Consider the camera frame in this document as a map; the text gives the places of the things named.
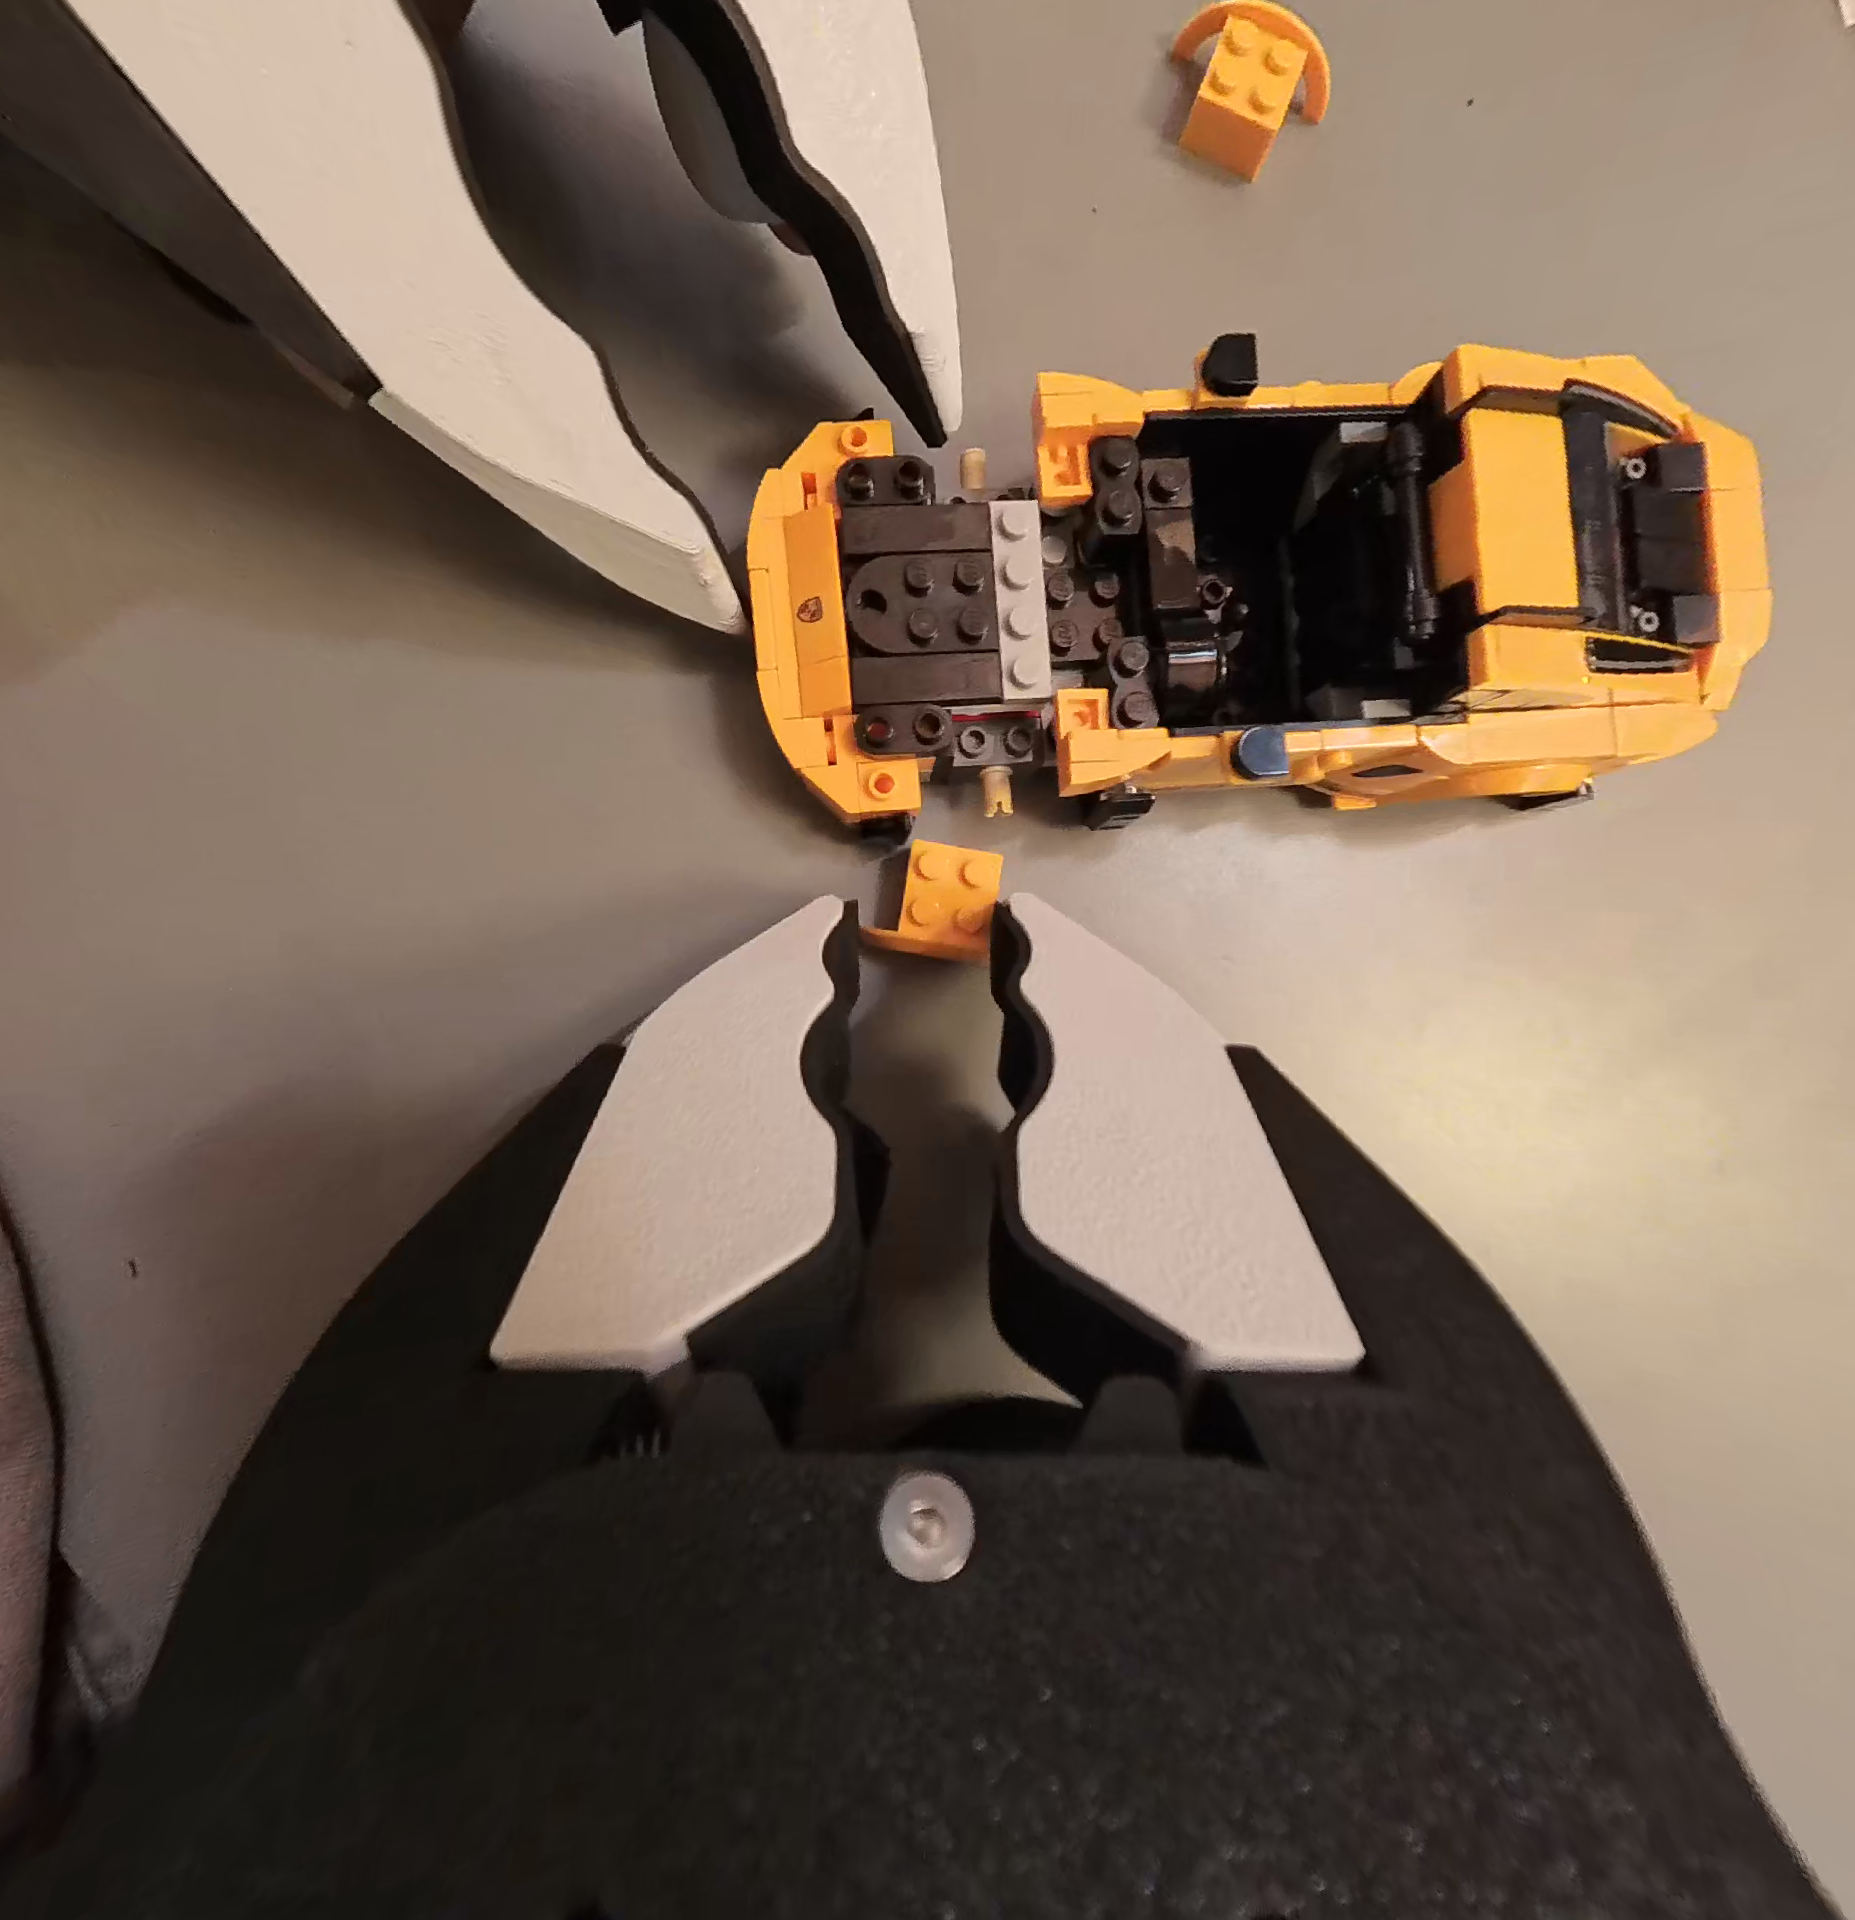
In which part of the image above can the orange lego wheel arch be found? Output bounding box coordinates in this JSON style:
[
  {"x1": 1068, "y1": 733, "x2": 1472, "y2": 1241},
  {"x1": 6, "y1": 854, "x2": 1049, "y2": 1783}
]
[
  {"x1": 1170, "y1": 0, "x2": 1335, "y2": 185},
  {"x1": 866, "y1": 842, "x2": 1010, "y2": 965}
]

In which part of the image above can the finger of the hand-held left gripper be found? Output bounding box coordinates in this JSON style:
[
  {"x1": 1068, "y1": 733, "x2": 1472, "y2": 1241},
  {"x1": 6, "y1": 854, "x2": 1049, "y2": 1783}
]
[
  {"x1": 67, "y1": 0, "x2": 748, "y2": 633},
  {"x1": 659, "y1": 0, "x2": 967, "y2": 452}
]

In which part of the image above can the pink shirt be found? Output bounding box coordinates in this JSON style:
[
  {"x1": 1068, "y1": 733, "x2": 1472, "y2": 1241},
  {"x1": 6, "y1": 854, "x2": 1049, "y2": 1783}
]
[{"x1": 0, "y1": 1135, "x2": 135, "y2": 1817}]

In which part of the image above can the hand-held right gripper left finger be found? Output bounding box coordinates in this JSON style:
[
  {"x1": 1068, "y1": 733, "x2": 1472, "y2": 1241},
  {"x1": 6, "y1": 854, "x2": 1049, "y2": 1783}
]
[{"x1": 492, "y1": 894, "x2": 871, "y2": 1377}]

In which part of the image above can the orange lego car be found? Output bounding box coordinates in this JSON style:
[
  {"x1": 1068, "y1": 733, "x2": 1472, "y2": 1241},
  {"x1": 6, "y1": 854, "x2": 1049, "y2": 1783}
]
[{"x1": 745, "y1": 338, "x2": 1776, "y2": 844}]

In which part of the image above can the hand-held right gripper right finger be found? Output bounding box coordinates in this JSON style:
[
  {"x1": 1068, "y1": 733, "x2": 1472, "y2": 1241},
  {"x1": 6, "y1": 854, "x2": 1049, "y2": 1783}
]
[{"x1": 987, "y1": 894, "x2": 1370, "y2": 1377}]

